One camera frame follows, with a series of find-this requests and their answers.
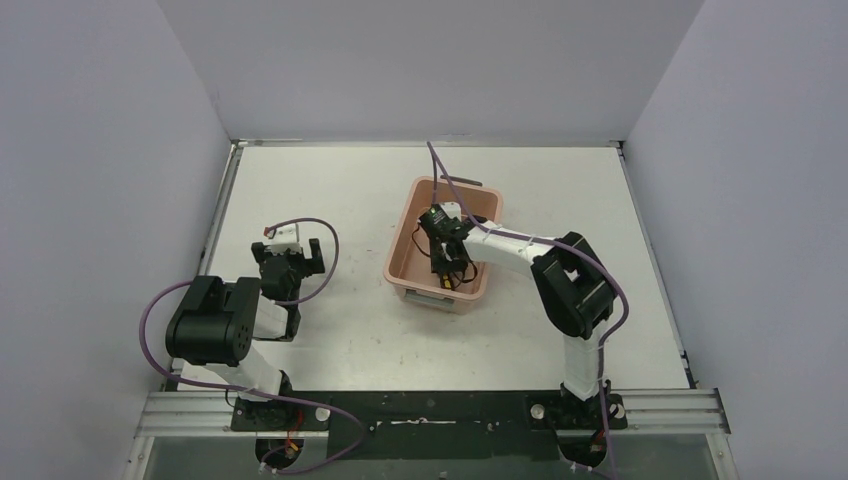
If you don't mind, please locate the pink plastic bin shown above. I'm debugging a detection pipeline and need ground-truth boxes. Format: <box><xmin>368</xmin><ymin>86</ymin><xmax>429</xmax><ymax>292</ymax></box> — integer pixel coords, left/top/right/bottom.
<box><xmin>384</xmin><ymin>176</ymin><xmax>492</xmax><ymax>314</ymax></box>

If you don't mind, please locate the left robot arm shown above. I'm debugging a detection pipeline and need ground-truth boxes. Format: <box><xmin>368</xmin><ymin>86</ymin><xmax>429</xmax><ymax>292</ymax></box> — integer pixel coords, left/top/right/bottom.
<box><xmin>165</xmin><ymin>237</ymin><xmax>326</xmax><ymax>431</ymax></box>

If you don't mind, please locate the aluminium front rail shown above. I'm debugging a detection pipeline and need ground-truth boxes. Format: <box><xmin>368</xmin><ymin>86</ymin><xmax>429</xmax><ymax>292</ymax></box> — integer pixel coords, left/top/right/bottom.
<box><xmin>134</xmin><ymin>389</ymin><xmax>731</xmax><ymax>438</ymax></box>

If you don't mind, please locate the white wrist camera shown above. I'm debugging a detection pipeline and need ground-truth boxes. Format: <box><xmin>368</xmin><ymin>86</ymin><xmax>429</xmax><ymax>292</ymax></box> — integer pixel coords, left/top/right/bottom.
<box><xmin>440</xmin><ymin>202</ymin><xmax>463</xmax><ymax>220</ymax></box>
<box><xmin>264</xmin><ymin>223</ymin><xmax>303</xmax><ymax>255</ymax></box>

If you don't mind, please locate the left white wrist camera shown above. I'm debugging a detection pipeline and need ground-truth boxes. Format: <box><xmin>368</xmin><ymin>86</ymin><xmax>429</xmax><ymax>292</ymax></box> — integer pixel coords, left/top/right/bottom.
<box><xmin>264</xmin><ymin>223</ymin><xmax>303</xmax><ymax>255</ymax></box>

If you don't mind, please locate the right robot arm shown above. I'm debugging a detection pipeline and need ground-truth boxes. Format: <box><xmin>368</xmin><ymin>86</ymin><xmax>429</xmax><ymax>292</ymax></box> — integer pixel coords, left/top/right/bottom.
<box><xmin>417</xmin><ymin>203</ymin><xmax>619</xmax><ymax>429</ymax></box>

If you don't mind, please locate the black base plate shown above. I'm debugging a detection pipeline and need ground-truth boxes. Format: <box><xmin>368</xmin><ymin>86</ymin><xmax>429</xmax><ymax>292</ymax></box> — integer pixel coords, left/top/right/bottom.
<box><xmin>230</xmin><ymin>390</ymin><xmax>628</xmax><ymax>467</ymax></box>

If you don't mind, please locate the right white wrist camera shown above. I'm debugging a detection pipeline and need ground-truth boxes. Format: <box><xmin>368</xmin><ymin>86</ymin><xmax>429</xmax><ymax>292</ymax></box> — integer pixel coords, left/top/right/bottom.
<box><xmin>440</xmin><ymin>202</ymin><xmax>463</xmax><ymax>220</ymax></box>

